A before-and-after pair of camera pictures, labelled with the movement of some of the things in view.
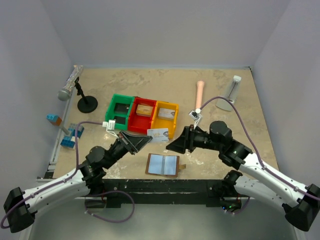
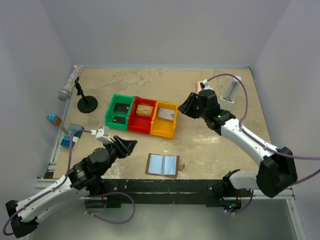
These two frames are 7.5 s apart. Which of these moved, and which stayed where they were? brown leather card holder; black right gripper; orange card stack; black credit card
Moved: black right gripper
Stayed: black credit card; brown leather card holder; orange card stack
